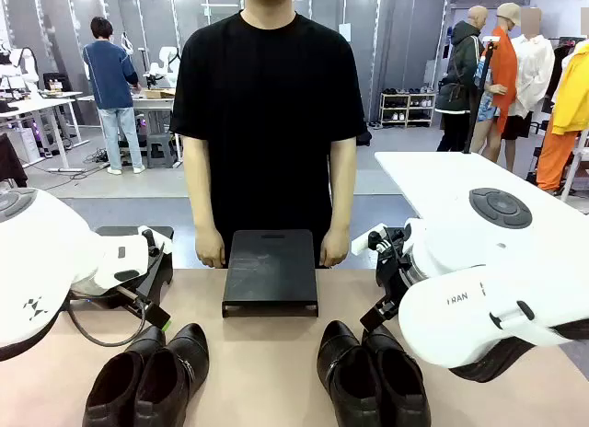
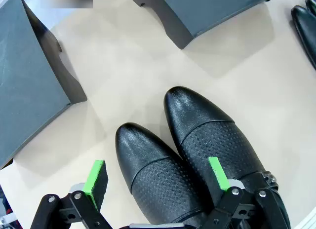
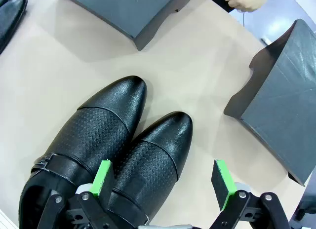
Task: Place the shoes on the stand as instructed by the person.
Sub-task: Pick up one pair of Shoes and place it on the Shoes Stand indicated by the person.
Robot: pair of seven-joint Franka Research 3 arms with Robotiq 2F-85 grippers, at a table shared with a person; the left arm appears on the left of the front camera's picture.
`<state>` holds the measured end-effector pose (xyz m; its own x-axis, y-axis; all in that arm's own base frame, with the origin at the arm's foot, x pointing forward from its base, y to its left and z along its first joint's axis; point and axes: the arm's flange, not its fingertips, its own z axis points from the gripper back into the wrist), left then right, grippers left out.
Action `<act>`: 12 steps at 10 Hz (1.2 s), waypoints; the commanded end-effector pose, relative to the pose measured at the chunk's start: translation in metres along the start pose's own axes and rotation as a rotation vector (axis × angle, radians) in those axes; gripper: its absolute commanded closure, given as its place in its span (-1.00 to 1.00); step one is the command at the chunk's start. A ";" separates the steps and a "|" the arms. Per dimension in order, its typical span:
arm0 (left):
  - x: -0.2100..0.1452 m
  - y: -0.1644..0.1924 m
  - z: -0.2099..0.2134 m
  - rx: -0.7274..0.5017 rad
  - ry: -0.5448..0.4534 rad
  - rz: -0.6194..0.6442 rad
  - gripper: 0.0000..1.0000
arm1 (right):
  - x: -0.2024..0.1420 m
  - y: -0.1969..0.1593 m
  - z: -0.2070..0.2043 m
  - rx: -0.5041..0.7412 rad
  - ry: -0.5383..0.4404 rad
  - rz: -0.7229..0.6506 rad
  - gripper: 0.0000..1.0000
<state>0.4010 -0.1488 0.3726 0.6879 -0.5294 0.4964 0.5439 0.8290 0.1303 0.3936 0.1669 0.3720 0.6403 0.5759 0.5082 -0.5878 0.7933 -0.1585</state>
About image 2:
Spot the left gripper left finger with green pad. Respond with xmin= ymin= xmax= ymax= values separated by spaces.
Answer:
xmin=31 ymin=159 xmax=129 ymax=229

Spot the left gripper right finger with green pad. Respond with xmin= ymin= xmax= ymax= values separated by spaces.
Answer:
xmin=202 ymin=156 xmax=289 ymax=229

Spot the black perforated buckle shoe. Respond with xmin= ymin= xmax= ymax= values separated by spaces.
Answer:
xmin=115 ymin=122 xmax=210 ymax=227
xmin=163 ymin=86 xmax=291 ymax=229

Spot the grey shoe stand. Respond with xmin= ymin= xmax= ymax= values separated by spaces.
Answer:
xmin=0 ymin=0 xmax=87 ymax=170
xmin=127 ymin=0 xmax=282 ymax=50

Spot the black smooth leather shoe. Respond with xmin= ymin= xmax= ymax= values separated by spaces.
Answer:
xmin=305 ymin=0 xmax=316 ymax=15
xmin=290 ymin=5 xmax=316 ymax=71

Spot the aluminium profile frame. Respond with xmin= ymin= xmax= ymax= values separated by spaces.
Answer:
xmin=293 ymin=213 xmax=316 ymax=229

